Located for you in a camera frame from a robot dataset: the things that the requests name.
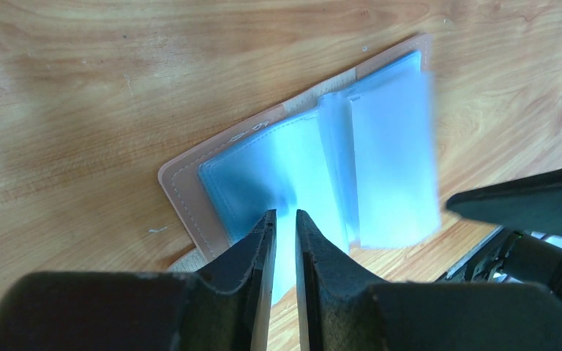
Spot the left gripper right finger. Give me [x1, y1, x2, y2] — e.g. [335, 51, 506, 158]
[296, 210, 562, 350]

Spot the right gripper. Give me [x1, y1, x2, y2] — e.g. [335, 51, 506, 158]
[438, 168, 562, 303]

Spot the pink leather card holder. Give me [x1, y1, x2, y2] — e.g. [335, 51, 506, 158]
[158, 34, 441, 303]

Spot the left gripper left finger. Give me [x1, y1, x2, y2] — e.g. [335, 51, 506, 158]
[0, 210, 277, 350]

